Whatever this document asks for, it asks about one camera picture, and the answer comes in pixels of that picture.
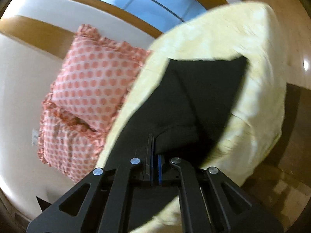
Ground left pink polka dot pillow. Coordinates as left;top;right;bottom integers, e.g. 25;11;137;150
38;93;107;183

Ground black pants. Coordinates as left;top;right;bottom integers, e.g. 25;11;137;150
102;56;248;231

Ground right pink polka dot pillow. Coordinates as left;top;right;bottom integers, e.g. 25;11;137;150
52;24;151;133

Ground pink polka dot pillow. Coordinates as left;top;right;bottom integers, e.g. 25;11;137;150
38;93;107;183
52;24;151;133

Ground white wall socket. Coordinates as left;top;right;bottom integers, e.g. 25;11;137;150
32;129;39;147

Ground wooden framed window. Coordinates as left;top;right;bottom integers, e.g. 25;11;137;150
1;0;226;59

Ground cream patterned bed sheet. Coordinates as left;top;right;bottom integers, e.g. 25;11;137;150
98;2;286;232

